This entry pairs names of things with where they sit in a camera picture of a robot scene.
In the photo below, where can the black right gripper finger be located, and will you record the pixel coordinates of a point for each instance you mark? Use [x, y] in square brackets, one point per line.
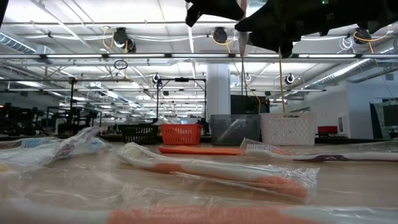
[270, 28]
[217, 7]

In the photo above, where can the purple toothbrush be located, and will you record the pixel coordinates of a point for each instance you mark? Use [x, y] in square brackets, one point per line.
[326, 157]
[66, 151]

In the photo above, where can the orange toothbrush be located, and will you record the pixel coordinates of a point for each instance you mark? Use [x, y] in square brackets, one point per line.
[202, 216]
[217, 171]
[280, 186]

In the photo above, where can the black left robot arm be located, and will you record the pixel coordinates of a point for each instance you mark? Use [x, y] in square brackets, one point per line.
[1, 9]

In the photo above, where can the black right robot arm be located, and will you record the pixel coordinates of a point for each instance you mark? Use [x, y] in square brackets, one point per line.
[373, 12]

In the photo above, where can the black cabinet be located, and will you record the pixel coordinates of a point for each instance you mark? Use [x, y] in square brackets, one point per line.
[248, 104]

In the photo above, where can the white pillar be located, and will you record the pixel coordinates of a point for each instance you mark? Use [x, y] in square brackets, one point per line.
[217, 93]

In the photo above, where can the white perforated basket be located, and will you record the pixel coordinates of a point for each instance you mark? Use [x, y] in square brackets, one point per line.
[289, 129]

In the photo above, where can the red box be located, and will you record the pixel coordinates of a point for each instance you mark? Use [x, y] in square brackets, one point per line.
[327, 129]

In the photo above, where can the grey plastic bin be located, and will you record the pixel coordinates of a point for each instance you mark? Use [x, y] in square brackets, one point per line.
[224, 137]

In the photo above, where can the dark monitor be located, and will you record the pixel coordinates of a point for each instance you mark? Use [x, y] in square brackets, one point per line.
[390, 116]

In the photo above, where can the orange plastic basket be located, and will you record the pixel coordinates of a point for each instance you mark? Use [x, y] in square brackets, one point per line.
[181, 134]

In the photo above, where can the orange flat mat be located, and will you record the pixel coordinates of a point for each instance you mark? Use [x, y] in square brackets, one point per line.
[202, 150]

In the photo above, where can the black plastic basket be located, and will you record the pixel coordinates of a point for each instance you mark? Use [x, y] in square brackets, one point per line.
[140, 133]

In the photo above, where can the black robot workstation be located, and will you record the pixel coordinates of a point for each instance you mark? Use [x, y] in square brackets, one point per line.
[74, 119]
[18, 119]

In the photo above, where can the silver ventilation duct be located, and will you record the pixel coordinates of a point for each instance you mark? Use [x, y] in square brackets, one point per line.
[15, 43]
[357, 67]

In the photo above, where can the black gantry frame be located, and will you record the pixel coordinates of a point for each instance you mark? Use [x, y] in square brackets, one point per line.
[182, 80]

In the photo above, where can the white wall device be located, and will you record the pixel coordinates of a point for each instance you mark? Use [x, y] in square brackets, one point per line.
[343, 124]

